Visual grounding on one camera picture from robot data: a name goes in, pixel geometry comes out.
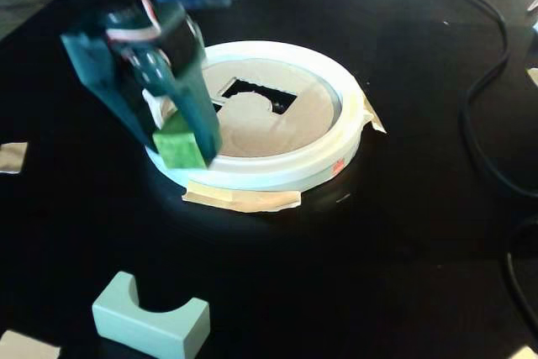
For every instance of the teal gripper with servo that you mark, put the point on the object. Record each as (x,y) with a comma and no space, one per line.
(148,68)

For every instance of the green square block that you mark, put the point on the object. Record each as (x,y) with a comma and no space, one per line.
(178,151)

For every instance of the mint arch shaped block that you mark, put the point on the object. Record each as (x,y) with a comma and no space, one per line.
(126,325)

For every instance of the long beige masking tape strip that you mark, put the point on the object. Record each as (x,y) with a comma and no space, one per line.
(252,202)

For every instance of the white round shape sorter lid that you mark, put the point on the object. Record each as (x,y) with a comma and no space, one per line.
(294,170)

